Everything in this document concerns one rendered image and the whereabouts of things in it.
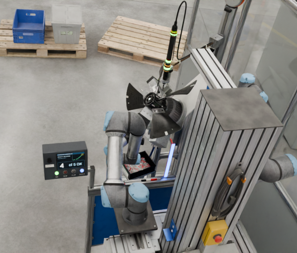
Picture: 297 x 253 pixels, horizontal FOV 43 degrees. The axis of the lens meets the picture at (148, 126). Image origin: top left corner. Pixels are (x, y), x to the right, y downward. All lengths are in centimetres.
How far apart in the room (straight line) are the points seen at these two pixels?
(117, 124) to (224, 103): 80
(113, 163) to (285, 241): 136
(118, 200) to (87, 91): 293
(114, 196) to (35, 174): 187
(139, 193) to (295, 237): 115
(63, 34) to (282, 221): 381
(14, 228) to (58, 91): 197
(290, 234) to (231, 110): 147
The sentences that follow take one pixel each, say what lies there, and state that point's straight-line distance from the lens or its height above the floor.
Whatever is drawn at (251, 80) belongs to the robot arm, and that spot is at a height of 183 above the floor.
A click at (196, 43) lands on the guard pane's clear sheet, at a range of 387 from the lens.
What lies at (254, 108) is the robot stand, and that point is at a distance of 152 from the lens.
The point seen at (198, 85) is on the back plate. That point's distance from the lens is 295.
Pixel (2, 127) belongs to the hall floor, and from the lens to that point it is 437.
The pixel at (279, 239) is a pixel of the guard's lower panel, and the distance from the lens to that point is 290.
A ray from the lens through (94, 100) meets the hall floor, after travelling 470.
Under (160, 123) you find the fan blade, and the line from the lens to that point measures 264.
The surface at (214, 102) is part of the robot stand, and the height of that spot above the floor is 203.
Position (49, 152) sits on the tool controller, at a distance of 228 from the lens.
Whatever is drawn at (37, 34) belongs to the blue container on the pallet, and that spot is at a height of 28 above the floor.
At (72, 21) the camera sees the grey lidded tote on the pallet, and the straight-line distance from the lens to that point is 541.
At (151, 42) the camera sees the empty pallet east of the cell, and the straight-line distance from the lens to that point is 577.
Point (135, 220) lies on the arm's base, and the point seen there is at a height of 108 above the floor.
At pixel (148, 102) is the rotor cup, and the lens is 276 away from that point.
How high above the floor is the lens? 288
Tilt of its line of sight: 41 degrees down
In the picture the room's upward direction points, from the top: 10 degrees clockwise
